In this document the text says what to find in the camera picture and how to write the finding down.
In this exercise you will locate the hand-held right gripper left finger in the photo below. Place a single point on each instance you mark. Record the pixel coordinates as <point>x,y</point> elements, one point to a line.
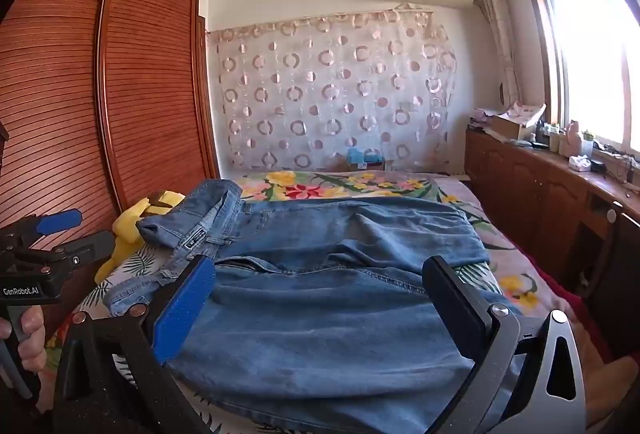
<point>184,311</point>

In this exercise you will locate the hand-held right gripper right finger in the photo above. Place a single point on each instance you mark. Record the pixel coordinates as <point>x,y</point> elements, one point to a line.
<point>452,309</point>

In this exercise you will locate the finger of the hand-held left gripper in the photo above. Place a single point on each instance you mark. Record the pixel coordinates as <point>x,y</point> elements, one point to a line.
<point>57,221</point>
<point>82,251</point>

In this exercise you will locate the dark blue denim pants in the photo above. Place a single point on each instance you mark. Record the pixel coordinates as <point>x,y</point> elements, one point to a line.
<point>350,224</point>

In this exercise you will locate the light blue denim pants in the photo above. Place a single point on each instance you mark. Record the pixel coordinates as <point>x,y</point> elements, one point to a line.
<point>320,329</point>

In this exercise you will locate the person's left hand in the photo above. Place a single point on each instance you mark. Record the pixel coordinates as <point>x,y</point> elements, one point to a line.
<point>32,339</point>

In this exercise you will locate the yellow plush toy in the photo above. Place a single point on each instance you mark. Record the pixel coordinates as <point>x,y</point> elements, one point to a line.
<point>125,224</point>

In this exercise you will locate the red blanket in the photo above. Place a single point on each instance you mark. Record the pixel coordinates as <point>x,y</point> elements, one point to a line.
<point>575,314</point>

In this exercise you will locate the long wooden cabinet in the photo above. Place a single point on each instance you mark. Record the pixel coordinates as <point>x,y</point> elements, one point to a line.
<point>525,194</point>

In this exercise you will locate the wooden slatted wardrobe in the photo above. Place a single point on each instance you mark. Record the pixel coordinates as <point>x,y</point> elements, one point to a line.
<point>140,89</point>

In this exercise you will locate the small cardboard box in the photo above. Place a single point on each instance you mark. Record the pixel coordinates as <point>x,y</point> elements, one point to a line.
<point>372,166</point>

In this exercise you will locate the floral bed sheet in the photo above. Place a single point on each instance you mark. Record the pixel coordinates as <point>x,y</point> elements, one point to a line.
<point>310,186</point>

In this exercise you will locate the blue plastic bag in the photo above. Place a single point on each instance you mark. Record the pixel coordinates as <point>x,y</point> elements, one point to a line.
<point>362,155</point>

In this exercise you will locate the stack of papers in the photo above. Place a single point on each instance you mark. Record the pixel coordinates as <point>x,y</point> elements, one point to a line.
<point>482,119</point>

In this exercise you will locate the white tissue box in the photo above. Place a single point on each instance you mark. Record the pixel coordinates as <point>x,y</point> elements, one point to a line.
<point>580,163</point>

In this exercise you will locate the open cardboard box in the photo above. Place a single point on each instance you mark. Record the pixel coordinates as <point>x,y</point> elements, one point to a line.
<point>515,122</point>

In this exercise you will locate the small black device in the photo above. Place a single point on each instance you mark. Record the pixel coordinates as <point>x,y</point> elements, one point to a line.
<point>599,167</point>

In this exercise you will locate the sheer circle pattern curtain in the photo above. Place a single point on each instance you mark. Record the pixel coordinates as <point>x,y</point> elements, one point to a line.
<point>330,94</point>

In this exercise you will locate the white window curtain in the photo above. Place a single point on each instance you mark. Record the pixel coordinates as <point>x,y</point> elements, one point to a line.
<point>500,29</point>

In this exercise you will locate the wooden framed window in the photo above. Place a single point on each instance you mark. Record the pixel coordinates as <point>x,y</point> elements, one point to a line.
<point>585,54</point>

